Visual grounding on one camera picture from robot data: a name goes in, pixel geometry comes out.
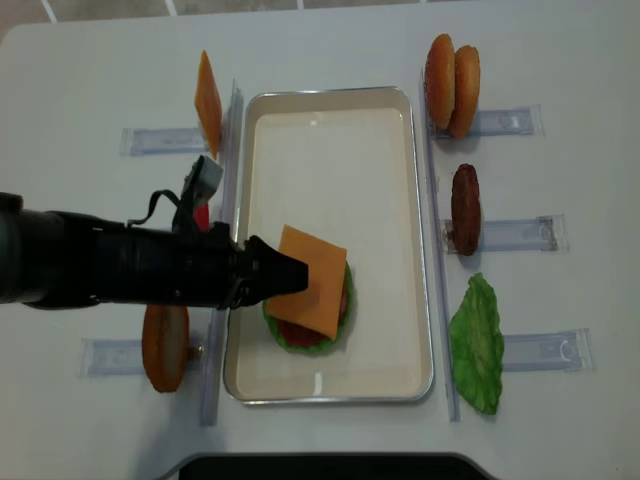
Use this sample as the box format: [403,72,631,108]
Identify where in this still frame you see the standing green lettuce leaf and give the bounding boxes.
[449,273,505,415]

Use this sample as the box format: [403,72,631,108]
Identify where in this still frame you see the clear pusher track lettuce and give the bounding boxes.
[503,328,594,372]

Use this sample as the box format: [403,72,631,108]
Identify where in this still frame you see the standing meat patty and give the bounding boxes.
[451,164,482,256]

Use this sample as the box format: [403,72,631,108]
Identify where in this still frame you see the green lettuce on tray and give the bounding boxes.
[262,264,356,355]

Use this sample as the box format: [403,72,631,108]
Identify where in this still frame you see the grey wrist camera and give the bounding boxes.
[181,155,224,208]

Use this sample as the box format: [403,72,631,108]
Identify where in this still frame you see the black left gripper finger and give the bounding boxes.
[244,235,309,293]
[232,288,297,308]

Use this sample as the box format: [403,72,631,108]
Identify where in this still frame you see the bun bottom right rack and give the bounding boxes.
[448,45,481,139]

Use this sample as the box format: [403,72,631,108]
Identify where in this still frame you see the clear pusher track cheese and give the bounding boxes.
[119,128,208,157]

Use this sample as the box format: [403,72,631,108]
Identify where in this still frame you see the orange cheese slice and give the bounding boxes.
[194,50,223,159]
[266,225,347,340]

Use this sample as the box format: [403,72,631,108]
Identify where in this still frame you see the red tomato slice standing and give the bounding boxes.
[193,203,210,232]

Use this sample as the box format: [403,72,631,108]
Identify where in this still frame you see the meat patty on tray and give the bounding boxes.
[338,288,348,324]

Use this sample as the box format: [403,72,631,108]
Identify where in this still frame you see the tomato slice on tray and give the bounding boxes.
[276,319,326,347]

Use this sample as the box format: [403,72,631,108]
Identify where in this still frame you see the black device bottom edge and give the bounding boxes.
[178,454,487,480]

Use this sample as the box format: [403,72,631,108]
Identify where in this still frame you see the clear right rail strip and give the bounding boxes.
[419,67,460,422]

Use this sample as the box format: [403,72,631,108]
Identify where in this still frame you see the metal tray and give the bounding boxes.
[224,87,433,405]

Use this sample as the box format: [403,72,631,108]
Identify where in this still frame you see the clear pusher track bun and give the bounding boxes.
[78,338,206,379]

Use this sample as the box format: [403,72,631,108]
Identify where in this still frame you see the bun half left rack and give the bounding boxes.
[141,305,189,393]

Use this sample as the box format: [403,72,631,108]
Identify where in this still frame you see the clear pusher track patty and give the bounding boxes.
[442,214,569,254]

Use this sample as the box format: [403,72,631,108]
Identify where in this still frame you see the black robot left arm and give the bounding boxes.
[1,190,309,310]

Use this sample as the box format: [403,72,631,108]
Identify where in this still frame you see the clear pusher track buns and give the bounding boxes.
[427,104,544,140]

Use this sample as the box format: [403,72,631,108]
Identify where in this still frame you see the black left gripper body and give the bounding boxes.
[170,222,249,310]

